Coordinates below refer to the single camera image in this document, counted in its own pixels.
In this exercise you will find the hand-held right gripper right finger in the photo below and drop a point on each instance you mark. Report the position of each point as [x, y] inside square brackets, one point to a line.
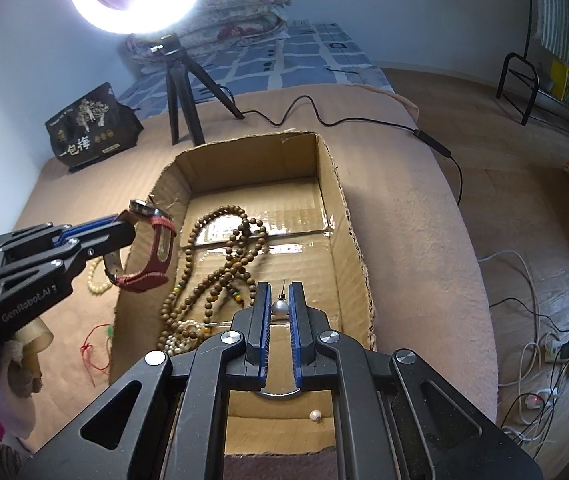
[295, 320]

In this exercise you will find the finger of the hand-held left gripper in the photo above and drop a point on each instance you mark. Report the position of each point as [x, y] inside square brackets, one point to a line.
[99, 247]
[39, 235]

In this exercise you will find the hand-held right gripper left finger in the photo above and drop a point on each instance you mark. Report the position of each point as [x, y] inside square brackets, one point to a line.
[263, 320]

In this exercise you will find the pearl earring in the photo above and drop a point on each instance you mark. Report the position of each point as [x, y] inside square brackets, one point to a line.
[316, 415]
[279, 308]

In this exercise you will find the cardboard box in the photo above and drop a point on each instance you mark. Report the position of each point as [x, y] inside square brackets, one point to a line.
[304, 220]

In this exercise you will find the person's left hand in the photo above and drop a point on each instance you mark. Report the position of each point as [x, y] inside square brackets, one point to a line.
[34, 340]

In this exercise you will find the black snack bag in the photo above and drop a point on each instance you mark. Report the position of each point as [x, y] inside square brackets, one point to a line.
[84, 135]

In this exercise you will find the black tripod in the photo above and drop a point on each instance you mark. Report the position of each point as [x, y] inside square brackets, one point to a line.
[179, 90]

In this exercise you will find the white power strip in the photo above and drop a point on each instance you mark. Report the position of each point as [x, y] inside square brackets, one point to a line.
[552, 352]
[532, 402]

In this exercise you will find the blue patterned bedsheet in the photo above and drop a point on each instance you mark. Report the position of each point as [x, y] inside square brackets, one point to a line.
[314, 55]

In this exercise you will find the folded floral quilt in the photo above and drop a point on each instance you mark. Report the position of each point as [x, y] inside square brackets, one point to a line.
[244, 10]

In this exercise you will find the black clothes rack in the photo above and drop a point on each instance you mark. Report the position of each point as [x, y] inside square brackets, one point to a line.
[507, 67]

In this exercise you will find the striped towel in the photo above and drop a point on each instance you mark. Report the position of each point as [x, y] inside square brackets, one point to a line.
[557, 15]

